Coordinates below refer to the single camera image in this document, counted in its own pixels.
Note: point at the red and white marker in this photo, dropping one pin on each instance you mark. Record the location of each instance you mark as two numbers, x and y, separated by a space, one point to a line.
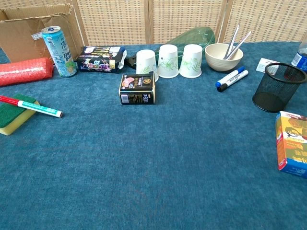
36 109

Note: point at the black mesh pen holder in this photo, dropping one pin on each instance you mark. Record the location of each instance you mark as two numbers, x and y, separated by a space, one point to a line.
275 95

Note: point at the blue cap marker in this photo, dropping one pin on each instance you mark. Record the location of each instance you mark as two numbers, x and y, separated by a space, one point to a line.
230 76

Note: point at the black cap marker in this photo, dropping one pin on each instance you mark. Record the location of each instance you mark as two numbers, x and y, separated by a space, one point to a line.
236 79

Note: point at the black gold tin box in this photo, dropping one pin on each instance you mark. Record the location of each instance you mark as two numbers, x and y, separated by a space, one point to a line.
136 91

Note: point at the white paper cup green print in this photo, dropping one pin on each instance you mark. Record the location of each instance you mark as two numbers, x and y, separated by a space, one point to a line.
192 62
168 62
145 62

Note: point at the dark sanitary pad pack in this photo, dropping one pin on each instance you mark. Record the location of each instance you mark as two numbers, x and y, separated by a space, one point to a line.
100 60

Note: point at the beige bowl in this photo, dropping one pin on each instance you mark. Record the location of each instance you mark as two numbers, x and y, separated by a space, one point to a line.
216 62

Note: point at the green plastic spray bottle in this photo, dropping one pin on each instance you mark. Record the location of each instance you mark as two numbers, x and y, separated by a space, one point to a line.
192 37

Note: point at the woven folding screen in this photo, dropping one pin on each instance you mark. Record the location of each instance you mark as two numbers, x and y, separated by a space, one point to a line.
115 21

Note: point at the metal spoon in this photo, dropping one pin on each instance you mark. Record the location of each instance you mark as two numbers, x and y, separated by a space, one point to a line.
241 43
233 39

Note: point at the light blue drink can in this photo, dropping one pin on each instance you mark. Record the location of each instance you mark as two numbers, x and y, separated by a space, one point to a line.
60 55

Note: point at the small white card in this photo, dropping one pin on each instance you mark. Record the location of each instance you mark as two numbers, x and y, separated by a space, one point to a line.
261 63

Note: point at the red bubble wrap roll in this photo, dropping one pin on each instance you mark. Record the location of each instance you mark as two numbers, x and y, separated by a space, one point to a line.
24 70

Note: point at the green yellow sponge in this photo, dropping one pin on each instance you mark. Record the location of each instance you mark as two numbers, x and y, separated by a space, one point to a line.
12 119

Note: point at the yellow blue carton box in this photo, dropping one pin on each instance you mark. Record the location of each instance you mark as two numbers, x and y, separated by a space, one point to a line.
293 143

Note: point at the brown cardboard box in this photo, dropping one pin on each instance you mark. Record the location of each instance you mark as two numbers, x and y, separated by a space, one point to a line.
21 36

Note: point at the cola bottle blue cap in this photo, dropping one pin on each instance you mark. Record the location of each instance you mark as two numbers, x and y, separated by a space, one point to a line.
299 57

